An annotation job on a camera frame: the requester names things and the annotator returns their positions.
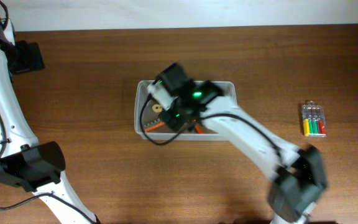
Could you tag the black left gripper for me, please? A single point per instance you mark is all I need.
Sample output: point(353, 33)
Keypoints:
point(32, 56)

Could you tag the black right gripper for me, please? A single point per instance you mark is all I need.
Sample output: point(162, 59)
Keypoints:
point(176, 121)

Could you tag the orange perforated cylinder tool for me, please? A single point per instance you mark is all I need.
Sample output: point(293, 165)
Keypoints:
point(155, 124)

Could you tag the orange scraper with wooden handle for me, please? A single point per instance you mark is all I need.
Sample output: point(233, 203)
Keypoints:
point(157, 108)

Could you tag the orange handled pliers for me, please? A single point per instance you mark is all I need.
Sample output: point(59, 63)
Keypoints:
point(198, 129)

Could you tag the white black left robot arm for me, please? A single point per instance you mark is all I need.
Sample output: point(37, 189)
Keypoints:
point(24, 162)

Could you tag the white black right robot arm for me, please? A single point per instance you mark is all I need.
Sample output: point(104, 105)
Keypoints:
point(297, 175)

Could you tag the clear case coloured screwdrivers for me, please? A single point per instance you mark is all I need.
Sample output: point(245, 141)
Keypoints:
point(313, 120)

